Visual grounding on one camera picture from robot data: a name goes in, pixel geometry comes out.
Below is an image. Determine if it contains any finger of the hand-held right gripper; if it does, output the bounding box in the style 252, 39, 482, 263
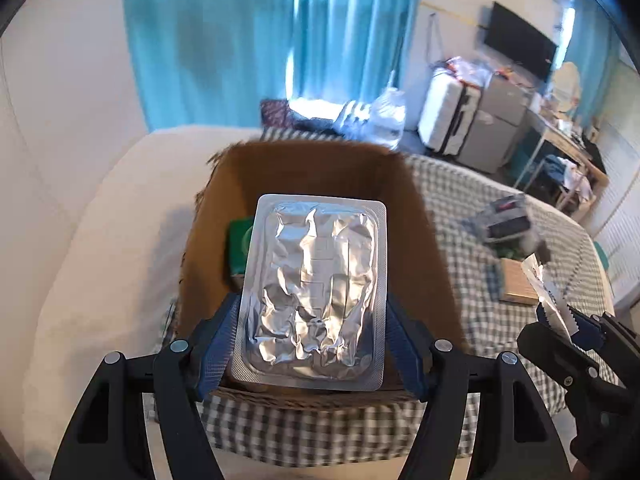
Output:
572, 312, 640, 391
517, 305, 601, 397

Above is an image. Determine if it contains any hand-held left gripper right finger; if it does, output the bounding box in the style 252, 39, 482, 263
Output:
384, 292, 572, 480

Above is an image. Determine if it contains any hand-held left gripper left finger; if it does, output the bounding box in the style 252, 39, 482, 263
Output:
49, 292, 242, 480

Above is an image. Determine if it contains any white serrated wrapper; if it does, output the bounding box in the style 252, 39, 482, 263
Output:
522, 252, 582, 337

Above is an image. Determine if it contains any silver blister pack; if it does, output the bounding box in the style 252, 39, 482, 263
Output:
238, 193, 389, 392

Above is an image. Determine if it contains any small brown cardboard box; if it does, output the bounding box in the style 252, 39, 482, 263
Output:
499, 258, 544, 306

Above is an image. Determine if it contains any green packet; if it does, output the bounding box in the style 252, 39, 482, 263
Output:
228, 217, 256, 279

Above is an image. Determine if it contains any dark wrapped packet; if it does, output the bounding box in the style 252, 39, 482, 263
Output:
470, 193, 552, 264

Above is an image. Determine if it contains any grey checked blanket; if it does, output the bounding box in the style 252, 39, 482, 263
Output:
157, 127, 617, 457

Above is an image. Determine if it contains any chair with clothes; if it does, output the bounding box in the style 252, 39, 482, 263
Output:
554, 159, 609, 214

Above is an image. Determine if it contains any wooden desk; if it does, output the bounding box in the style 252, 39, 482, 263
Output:
514, 107, 609, 212

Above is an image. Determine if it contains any grey mini fridge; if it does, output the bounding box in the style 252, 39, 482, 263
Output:
457, 77, 529, 174

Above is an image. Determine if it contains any white suitcase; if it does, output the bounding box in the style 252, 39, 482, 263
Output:
417, 67, 484, 156

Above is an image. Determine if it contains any oval mirror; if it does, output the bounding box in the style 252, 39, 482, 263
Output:
550, 61, 582, 112

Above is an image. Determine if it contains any white plastic bag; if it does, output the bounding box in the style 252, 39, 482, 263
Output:
446, 56, 494, 89

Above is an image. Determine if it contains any blue curtain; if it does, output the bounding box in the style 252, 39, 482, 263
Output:
122, 0, 424, 134

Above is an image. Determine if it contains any black television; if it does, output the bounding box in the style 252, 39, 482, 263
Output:
484, 1, 559, 82

